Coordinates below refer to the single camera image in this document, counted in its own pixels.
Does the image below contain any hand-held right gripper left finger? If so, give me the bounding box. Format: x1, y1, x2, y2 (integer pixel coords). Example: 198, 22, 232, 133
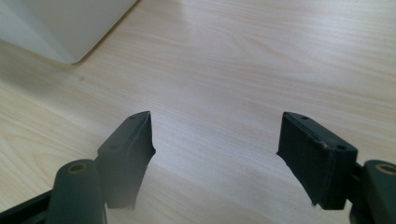
94, 110, 156, 210

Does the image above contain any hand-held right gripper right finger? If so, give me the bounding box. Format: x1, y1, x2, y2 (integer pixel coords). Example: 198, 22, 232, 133
276, 111, 359, 211

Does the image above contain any white container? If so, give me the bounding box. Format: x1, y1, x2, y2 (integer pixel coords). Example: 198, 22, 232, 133
0, 0, 138, 65

